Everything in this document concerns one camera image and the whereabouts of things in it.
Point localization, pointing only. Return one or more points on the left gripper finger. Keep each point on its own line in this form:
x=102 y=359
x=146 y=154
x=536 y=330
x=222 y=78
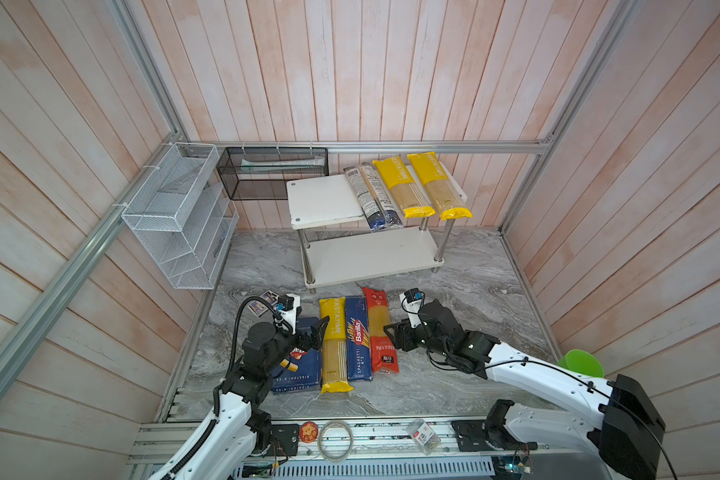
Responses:
x=313 y=344
x=319 y=327

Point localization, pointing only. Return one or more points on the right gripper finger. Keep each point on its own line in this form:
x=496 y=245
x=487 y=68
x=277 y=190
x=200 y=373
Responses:
x=396 y=345
x=395 y=330

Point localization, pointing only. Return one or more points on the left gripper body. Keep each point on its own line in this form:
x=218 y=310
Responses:
x=288 y=342

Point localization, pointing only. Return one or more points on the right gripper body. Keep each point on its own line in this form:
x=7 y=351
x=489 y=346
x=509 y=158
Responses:
x=416 y=336

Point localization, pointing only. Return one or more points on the red spaghetti bag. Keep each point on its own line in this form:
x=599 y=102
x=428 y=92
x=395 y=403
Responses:
x=383 y=352

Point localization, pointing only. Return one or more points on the blue Barilla spaghetti box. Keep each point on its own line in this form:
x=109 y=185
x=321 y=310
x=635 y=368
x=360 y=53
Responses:
x=358 y=345

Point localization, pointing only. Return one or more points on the yellow Pastatime spaghetti bag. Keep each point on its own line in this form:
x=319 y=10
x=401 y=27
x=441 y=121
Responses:
x=434 y=178
x=403 y=189
x=334 y=347

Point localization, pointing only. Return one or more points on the clear blue spaghetti bag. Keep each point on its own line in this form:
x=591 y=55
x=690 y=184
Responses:
x=376 y=204

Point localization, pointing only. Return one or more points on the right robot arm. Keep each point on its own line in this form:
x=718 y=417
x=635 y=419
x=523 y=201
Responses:
x=614 y=420

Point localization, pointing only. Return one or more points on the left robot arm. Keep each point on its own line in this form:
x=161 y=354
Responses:
x=236 y=427

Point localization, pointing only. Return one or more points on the white two-tier shelf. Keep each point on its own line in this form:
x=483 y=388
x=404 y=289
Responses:
x=337 y=246

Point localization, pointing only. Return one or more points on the blue Barilla rigatoni box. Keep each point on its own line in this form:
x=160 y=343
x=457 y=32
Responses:
x=300 y=370

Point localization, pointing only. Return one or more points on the small card on floor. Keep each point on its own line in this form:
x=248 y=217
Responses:
x=258 y=307

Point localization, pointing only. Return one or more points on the red round sticker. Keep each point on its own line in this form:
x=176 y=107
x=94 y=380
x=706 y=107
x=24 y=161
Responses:
x=309 y=432

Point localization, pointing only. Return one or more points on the small clear plastic box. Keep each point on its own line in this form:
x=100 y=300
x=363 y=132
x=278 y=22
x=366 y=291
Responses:
x=423 y=435

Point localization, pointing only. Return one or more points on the green round object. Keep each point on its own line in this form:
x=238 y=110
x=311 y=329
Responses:
x=581 y=362

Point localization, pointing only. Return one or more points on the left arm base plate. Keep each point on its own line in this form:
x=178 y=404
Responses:
x=281 y=440

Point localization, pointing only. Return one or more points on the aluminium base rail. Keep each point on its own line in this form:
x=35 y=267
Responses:
x=385 y=437

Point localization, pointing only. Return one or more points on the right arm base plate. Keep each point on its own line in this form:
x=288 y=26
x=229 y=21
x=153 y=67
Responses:
x=482 y=436

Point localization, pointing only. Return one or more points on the black wire mesh basket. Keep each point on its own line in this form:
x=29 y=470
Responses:
x=262 y=173

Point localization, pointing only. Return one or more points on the white wire mesh organizer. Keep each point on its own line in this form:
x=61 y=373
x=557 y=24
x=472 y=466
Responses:
x=180 y=216

